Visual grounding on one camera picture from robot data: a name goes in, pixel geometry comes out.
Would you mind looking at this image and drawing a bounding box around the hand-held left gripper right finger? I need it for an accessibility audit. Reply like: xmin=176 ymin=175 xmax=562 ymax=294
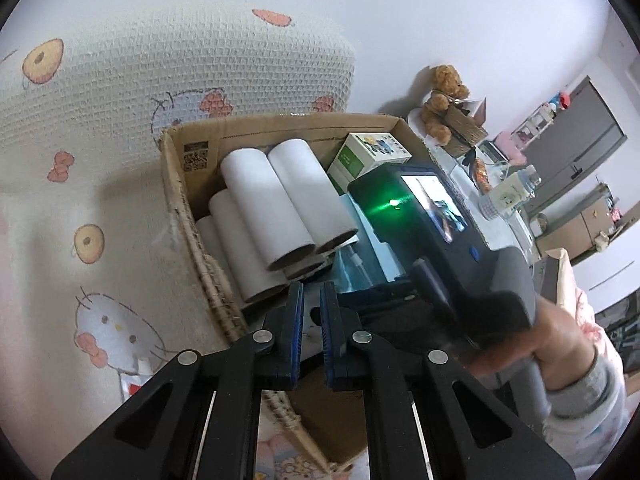
xmin=320 ymin=282 xmax=575 ymax=480

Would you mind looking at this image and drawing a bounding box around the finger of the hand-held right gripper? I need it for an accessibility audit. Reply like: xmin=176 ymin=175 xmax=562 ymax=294
xmin=342 ymin=280 xmax=419 ymax=314

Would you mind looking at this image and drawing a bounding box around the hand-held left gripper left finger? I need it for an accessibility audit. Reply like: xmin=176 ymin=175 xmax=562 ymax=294
xmin=51 ymin=282 xmax=305 ymax=480

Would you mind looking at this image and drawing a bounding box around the teal and white box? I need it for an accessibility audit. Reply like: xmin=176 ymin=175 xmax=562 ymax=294
xmin=331 ymin=245 xmax=401 ymax=293

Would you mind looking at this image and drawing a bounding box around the white paper tube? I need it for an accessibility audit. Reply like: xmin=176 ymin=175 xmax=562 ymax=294
xmin=221 ymin=148 xmax=317 ymax=272
xmin=267 ymin=138 xmax=361 ymax=256
xmin=208 ymin=190 xmax=288 ymax=306
xmin=194 ymin=215 xmax=246 ymax=311
xmin=282 ymin=252 xmax=333 ymax=281

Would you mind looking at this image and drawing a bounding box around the brown cardboard box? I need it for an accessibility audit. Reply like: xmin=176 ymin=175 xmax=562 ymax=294
xmin=159 ymin=112 xmax=493 ymax=466

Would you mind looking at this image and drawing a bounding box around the person's right hand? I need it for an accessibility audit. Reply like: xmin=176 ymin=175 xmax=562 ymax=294
xmin=471 ymin=306 xmax=599 ymax=392

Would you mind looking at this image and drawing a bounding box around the green white cartoon carton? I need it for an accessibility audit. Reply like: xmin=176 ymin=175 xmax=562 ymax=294
xmin=327 ymin=132 xmax=412 ymax=196

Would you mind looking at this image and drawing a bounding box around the orange snack packet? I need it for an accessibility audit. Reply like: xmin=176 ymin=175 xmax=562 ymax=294
xmin=470 ymin=157 xmax=493 ymax=193

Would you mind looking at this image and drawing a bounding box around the white mug checked base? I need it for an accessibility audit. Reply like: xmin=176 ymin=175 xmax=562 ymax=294
xmin=477 ymin=185 xmax=524 ymax=221

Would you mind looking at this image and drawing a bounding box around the brown woven basket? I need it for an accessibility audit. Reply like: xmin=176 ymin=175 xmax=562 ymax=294
xmin=442 ymin=105 xmax=489 ymax=158

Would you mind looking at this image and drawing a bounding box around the pink cartoon printed cushion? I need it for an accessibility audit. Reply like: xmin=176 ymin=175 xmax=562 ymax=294
xmin=255 ymin=432 xmax=326 ymax=480

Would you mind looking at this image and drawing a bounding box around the clear plastic bottle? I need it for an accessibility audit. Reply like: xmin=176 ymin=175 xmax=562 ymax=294
xmin=512 ymin=164 xmax=543 ymax=196

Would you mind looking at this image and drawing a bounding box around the pink soft item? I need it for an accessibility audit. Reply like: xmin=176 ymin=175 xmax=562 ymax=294
xmin=494 ymin=130 xmax=527 ymax=165

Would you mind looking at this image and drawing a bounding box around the brown cardboard piece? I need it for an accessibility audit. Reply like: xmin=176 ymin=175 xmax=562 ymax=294
xmin=544 ymin=247 xmax=576 ymax=311

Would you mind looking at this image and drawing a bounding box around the brown teddy bear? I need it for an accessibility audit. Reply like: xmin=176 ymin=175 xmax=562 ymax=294
xmin=419 ymin=65 xmax=471 ymax=143

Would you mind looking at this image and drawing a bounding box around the white pouch red label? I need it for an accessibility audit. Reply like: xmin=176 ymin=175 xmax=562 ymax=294
xmin=120 ymin=357 xmax=153 ymax=403

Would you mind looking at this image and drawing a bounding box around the wooden cabinet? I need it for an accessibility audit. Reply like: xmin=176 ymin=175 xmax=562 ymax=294
xmin=535 ymin=182 xmax=623 ymax=267

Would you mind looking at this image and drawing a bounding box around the white small shelf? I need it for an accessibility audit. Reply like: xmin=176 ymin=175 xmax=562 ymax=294
xmin=515 ymin=102 xmax=557 ymax=143

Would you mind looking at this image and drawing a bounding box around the grey wardrobe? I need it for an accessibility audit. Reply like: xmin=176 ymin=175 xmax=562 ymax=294
xmin=522 ymin=76 xmax=627 ymax=201

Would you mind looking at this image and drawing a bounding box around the person's pink pajamas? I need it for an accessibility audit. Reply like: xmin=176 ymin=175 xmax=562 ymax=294
xmin=572 ymin=282 xmax=623 ymax=361

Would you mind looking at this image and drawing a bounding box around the cream printed blanket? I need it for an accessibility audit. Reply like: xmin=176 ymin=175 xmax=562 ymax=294
xmin=0 ymin=2 xmax=358 ymax=461

